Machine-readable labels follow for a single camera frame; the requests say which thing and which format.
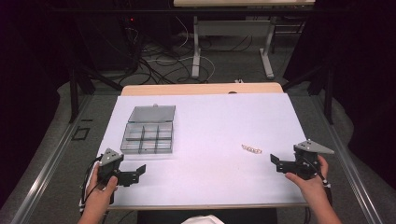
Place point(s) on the light desk top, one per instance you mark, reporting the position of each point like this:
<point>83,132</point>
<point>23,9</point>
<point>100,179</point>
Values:
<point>243,2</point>

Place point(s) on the white cloth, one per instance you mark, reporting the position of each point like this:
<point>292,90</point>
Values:
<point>202,220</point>

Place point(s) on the wooden table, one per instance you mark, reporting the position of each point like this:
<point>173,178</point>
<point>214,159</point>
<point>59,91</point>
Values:
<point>199,89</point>

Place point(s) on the person's dark clothing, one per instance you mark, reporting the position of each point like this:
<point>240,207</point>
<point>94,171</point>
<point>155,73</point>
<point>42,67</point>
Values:
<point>205,216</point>

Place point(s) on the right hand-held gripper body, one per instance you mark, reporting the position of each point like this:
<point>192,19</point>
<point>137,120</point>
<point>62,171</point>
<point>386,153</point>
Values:
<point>308,161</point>

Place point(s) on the person's right hand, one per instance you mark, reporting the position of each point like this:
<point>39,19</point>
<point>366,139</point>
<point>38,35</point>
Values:
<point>311,184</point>

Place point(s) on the white table mat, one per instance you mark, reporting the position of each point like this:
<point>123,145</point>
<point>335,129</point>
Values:
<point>205,149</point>

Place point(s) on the white metal desk frame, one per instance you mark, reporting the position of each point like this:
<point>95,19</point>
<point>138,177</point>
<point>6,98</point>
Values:
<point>230,34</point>

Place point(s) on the aluminium rail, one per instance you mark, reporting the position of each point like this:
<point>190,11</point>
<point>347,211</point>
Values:
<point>351,174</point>
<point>40,183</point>

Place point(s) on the black stand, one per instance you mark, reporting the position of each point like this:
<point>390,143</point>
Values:
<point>323,84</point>
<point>77,90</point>

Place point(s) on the clear plastic compartment box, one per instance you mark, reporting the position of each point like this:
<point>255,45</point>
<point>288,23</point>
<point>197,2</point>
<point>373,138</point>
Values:
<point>150,133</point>

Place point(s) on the person's left hand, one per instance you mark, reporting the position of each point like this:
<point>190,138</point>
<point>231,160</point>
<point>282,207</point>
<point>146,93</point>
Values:
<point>99,193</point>

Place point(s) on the black equipment rack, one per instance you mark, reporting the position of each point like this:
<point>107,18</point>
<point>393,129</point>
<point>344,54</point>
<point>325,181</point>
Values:
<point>124,37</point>

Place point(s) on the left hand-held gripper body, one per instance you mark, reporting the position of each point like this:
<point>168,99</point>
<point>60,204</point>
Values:
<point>109,164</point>

